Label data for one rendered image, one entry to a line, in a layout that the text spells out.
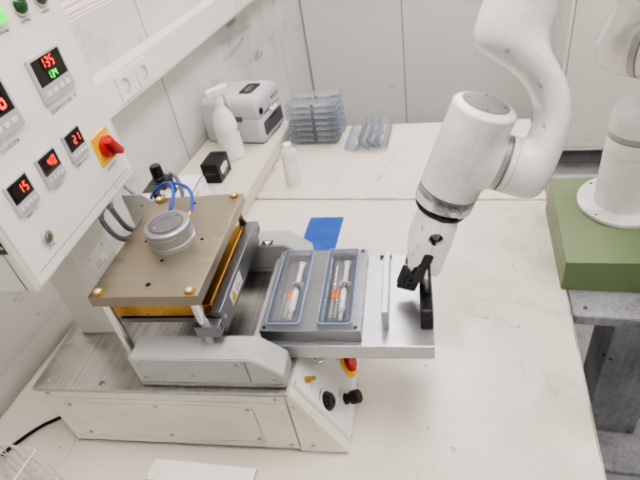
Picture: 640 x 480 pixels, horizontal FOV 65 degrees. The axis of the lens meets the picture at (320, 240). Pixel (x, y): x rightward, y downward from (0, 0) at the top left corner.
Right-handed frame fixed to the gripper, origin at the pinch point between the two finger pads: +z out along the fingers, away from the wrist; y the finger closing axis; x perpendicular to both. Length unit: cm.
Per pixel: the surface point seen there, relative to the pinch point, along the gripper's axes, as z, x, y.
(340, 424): 24.9, 4.6, -13.9
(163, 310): 10.1, 37.7, -10.3
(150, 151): 36, 73, 71
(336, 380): 23.0, 6.5, -6.5
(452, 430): 22.3, -15.1, -11.7
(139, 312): 11.9, 41.7, -10.3
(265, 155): 37, 39, 86
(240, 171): 39, 45, 76
